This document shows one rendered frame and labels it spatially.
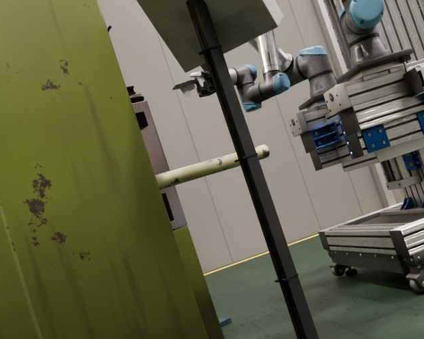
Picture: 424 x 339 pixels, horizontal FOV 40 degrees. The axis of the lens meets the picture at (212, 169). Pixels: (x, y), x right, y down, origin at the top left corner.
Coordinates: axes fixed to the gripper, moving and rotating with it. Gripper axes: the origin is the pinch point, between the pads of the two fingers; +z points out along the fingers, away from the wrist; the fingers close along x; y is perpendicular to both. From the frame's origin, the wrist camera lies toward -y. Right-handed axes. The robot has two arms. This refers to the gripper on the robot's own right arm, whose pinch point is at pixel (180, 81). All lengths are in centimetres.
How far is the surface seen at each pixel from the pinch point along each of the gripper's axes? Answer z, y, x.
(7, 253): 91, 45, -54
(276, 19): 7, 6, -70
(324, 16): -263, -74, 161
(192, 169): 30, 37, -39
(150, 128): 27.0, 18.3, -15.7
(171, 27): 26, -4, -47
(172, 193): 27, 41, -16
